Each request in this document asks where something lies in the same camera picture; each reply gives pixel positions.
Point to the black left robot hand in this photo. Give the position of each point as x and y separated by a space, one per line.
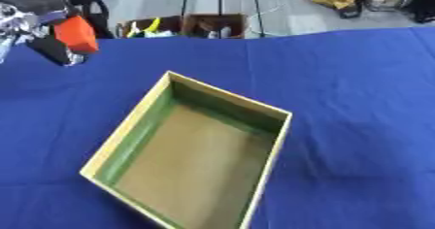
52 48

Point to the orange block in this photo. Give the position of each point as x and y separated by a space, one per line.
76 34

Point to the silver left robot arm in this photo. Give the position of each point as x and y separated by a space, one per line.
25 16

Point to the cardboard box with toys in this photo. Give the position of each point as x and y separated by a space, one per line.
148 28

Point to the brown cardboard box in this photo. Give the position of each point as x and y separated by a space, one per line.
216 26

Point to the tan cardboard box green inside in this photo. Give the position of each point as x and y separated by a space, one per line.
192 161

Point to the black tripod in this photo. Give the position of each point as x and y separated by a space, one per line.
220 0

